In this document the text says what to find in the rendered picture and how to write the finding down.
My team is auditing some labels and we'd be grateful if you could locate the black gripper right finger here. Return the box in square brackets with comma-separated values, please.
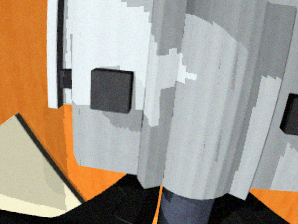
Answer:
[208, 192, 289, 224]

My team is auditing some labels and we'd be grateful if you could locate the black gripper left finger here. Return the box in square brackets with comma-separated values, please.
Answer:
[0, 173, 161, 224]

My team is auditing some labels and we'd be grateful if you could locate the dark grey metal shaft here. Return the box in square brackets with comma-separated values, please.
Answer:
[156, 188, 216, 224]

